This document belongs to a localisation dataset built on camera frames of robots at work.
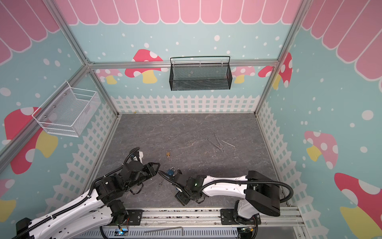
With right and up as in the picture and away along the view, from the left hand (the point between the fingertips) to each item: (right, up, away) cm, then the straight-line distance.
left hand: (158, 169), depth 76 cm
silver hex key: (+43, +10, +26) cm, 51 cm away
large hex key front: (+5, -28, -5) cm, 29 cm away
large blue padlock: (+4, -6, +15) cm, 17 cm away
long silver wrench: (+37, +6, +23) cm, 44 cm away
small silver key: (-1, -11, +9) cm, 14 cm away
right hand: (+11, -15, +2) cm, 19 cm away
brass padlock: (+1, +4, +21) cm, 21 cm away
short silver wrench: (+37, +9, +26) cm, 46 cm away
